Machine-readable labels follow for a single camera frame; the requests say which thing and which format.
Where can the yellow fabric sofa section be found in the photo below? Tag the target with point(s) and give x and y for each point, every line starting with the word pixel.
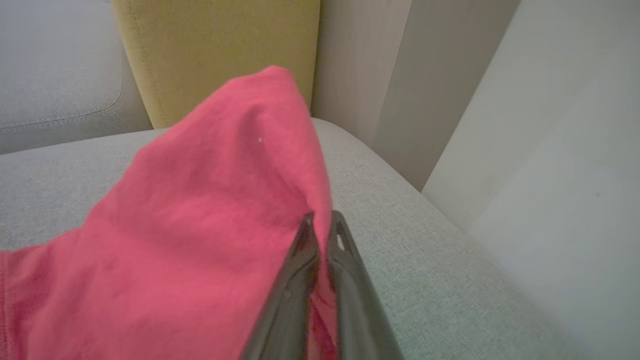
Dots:
pixel 220 55

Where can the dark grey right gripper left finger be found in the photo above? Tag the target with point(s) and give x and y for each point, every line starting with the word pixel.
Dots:
pixel 290 300

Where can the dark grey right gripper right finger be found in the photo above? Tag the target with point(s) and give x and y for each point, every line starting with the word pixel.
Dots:
pixel 357 310

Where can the red shorts with white stripe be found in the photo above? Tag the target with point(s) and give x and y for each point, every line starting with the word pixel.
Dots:
pixel 200 225

